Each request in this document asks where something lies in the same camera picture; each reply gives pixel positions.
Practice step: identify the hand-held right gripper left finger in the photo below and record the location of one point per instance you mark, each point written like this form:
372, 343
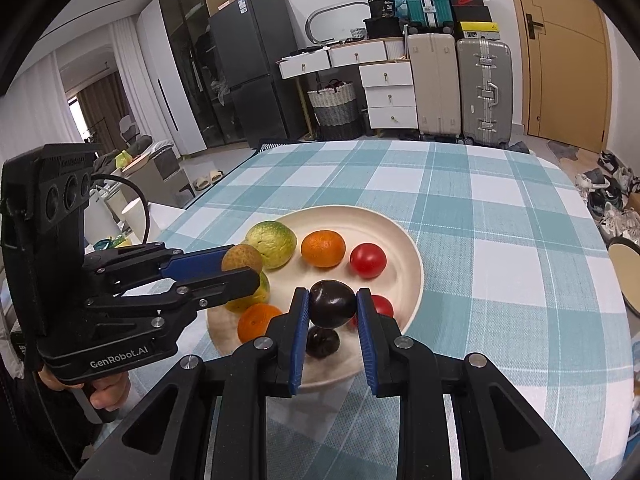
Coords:
300, 340

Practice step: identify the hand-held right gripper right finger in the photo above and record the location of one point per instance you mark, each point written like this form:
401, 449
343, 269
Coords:
367, 340

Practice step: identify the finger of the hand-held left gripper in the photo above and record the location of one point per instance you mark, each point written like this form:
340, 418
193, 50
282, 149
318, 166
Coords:
220, 290
195, 262

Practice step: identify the dark purple plum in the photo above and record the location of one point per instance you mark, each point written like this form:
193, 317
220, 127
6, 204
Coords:
322, 344
332, 305

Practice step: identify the large yellow-green citrus fruit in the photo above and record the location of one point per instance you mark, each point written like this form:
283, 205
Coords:
242, 306

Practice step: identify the red cherry tomato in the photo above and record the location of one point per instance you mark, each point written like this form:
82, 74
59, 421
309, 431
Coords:
367, 260
382, 308

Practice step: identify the brown longan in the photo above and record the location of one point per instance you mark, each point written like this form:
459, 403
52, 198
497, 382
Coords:
242, 259

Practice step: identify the orange tangerine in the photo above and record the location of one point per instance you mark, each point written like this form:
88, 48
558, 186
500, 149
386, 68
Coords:
322, 248
255, 322

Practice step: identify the cream round plate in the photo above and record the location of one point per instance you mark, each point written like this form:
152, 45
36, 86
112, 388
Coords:
400, 280

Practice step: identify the person's left hand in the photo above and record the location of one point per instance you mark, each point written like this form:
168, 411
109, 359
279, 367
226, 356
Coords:
110, 392

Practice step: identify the white container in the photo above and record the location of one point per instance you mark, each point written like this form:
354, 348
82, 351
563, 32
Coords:
140, 220

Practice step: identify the green citrus fruit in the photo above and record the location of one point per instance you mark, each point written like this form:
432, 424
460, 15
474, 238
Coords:
275, 240

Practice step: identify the pair of beige slippers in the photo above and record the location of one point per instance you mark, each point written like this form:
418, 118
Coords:
207, 180

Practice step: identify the grey chair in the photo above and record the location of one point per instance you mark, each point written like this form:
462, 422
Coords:
131, 130

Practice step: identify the brown curtain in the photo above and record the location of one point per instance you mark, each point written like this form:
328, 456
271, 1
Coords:
107, 105

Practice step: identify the teal plaid tablecloth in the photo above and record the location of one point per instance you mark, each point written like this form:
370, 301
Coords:
500, 285

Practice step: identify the dark grey refrigerator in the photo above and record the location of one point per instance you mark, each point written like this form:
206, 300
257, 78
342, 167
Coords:
255, 70

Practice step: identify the dark glass wardrobe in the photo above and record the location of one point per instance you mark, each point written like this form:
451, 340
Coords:
185, 60

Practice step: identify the woven laundry basket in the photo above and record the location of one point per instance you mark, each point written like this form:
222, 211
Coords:
334, 110

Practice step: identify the person's dark clothing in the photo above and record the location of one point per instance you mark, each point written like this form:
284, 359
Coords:
30, 435

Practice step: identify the white drawer dresser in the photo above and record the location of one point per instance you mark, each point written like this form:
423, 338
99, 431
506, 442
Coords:
387, 95

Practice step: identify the beige suitcase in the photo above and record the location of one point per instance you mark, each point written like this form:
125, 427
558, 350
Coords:
434, 85

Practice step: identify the round beige stool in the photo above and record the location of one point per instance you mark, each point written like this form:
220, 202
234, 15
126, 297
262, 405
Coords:
627, 275

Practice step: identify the oval mirror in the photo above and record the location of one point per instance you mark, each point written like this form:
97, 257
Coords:
312, 20

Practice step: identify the grey door mat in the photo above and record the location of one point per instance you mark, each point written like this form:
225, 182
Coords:
565, 149

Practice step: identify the silver suitcase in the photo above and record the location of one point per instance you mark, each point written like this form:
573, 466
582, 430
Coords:
485, 90

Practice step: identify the small white basket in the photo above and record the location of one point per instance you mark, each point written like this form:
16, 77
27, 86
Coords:
357, 34

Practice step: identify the pile of loose sneakers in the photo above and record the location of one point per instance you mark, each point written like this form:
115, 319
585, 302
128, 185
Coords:
612, 195

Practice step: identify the black storage box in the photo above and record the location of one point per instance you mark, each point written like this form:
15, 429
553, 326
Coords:
382, 28

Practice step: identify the black printed bag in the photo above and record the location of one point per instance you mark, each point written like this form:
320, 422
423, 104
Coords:
382, 6

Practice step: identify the yellow black shoe box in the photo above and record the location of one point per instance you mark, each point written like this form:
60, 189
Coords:
479, 31

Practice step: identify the wooden door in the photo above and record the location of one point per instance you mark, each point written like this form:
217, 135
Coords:
565, 60

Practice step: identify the black red-logo shoe box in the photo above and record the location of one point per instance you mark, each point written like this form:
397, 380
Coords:
469, 0

